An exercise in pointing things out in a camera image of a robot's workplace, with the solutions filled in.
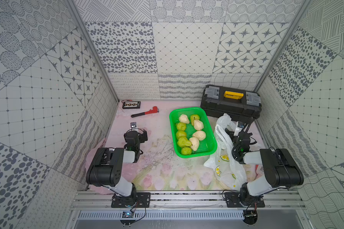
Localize lemon print plastic bag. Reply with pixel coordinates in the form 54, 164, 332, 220
204, 114, 247, 190

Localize green pear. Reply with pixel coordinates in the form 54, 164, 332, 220
181, 147, 192, 156
177, 137, 191, 148
176, 130, 187, 139
176, 122, 186, 131
190, 114, 200, 125

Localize green pear bottom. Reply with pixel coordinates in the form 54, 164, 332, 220
181, 147, 192, 156

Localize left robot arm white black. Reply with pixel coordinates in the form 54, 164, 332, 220
86, 128, 148, 201

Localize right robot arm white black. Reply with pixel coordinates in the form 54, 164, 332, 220
232, 131, 304, 200

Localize black screw bit case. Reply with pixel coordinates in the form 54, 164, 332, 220
122, 101, 141, 109

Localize green plastic basket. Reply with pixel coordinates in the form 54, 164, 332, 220
169, 107, 217, 158

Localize red pipe wrench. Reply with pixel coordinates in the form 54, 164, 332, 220
131, 106, 159, 118

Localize green pear top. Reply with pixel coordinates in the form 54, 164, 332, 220
190, 114, 200, 125

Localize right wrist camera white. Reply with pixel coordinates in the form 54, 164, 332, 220
237, 122, 245, 128

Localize black toolbox yellow handle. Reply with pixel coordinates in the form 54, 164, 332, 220
200, 85, 262, 123

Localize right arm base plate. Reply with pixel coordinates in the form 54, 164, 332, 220
222, 191, 265, 208

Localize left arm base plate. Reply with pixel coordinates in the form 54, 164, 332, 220
111, 192, 151, 209

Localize aluminium front rail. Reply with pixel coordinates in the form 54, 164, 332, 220
70, 190, 305, 210

